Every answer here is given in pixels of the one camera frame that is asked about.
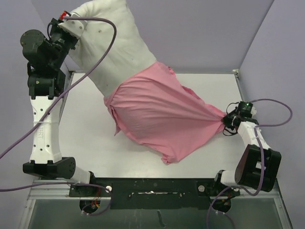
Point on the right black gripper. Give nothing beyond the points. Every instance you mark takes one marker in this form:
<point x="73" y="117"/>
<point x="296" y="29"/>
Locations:
<point x="226" y="119"/>

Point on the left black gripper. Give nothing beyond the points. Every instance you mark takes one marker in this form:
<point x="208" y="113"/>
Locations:
<point x="54" y="27"/>

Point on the pink pillow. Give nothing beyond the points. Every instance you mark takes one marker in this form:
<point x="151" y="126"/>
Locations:
<point x="128" y="55"/>

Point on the pink satin rose pillowcase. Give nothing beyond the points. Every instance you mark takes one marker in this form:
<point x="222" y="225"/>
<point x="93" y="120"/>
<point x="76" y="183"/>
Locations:
<point x="153" y="109"/>

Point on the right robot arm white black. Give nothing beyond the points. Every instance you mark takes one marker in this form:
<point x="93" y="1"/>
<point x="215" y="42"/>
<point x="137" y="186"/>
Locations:
<point x="259" y="163"/>

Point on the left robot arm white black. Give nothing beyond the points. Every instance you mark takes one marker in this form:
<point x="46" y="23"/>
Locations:
<point x="46" y="83"/>

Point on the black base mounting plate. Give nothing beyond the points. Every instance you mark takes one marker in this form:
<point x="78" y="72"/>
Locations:
<point x="155" y="193"/>

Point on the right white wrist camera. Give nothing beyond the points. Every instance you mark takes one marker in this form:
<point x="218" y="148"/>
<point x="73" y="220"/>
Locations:
<point x="253" y="111"/>

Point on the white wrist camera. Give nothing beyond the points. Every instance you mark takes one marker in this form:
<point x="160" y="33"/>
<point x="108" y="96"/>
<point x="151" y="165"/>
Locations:
<point x="74" y="27"/>
<point x="253" y="111"/>

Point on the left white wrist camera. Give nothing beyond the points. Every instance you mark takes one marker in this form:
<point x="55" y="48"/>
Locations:
<point x="74" y="27"/>

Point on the aluminium frame rail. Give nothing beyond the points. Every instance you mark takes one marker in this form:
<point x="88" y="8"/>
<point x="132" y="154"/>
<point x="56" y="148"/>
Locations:
<point x="87" y="133"/>

